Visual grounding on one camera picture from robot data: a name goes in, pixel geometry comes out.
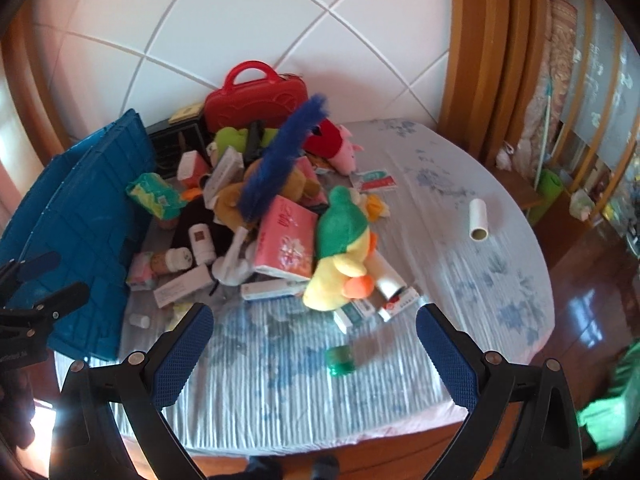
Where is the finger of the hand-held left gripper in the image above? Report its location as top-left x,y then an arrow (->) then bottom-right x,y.
0,251 -> 62,282
0,282 -> 92,329

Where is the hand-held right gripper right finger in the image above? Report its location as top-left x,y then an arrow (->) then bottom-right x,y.
416,302 -> 588,480

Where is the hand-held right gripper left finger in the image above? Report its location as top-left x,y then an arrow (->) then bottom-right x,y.
48,302 -> 216,480

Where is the blue plastic crate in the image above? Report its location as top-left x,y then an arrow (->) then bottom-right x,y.
0,108 -> 158,362

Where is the long white printed box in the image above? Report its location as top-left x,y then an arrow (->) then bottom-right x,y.
152,263 -> 216,309

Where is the person's left hand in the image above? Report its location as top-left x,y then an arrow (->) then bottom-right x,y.
0,366 -> 37,423

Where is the red white box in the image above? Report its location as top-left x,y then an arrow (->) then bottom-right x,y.
377,287 -> 421,322

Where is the small pink tissue packet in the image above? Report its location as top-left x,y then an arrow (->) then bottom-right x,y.
126,251 -> 157,292

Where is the orange bottle white cap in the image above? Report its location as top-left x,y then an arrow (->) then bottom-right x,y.
150,247 -> 193,277

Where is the white tube bottle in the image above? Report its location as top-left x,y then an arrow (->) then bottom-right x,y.
372,252 -> 406,301

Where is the green white box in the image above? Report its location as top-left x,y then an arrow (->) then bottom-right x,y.
334,300 -> 376,335

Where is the small green jar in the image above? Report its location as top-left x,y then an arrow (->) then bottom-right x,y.
326,345 -> 357,378

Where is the green tissue packet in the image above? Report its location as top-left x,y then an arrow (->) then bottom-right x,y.
125,172 -> 183,218

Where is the dark maroon plush toy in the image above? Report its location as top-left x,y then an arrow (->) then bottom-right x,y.
157,187 -> 236,256

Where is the white paper roll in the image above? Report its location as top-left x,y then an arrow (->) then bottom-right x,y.
468,199 -> 488,242

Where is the yellow duck plush green hat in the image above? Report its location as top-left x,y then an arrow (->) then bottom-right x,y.
302,186 -> 377,312

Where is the large pink tissue pack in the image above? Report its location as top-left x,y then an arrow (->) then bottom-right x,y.
252,195 -> 320,282

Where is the brown bear plush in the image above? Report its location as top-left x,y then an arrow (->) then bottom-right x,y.
212,160 -> 323,226

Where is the green cloth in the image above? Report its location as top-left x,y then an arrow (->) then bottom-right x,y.
575,340 -> 640,456

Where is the small yellow plush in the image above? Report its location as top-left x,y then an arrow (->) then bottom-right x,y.
360,192 -> 391,221

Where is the black slatted box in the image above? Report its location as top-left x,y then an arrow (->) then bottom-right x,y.
147,115 -> 211,181

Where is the brown wooden stool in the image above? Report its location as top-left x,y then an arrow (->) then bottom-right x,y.
497,167 -> 547,223

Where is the small pink white box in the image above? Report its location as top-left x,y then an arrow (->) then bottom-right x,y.
176,151 -> 211,186

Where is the white box blue print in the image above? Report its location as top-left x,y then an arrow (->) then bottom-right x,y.
202,146 -> 246,201

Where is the red green card packet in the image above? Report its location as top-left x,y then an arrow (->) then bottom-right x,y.
350,169 -> 398,193

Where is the green roll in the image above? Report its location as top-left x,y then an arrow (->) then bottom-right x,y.
537,169 -> 565,203

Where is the white plastic bag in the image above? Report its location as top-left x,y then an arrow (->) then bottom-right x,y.
570,190 -> 597,221

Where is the flat yellow box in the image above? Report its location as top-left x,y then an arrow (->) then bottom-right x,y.
168,102 -> 203,123

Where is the blue feather duster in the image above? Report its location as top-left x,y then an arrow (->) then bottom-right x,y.
235,92 -> 330,221

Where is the green frog plush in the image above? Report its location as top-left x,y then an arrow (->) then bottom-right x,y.
214,127 -> 281,154

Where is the black plastic tool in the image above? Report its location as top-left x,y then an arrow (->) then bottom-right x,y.
245,120 -> 264,161

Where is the pink pig plush red outfit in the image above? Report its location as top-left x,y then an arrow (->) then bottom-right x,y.
303,119 -> 365,176

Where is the red handbag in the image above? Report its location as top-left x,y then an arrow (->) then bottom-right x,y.
203,61 -> 308,133

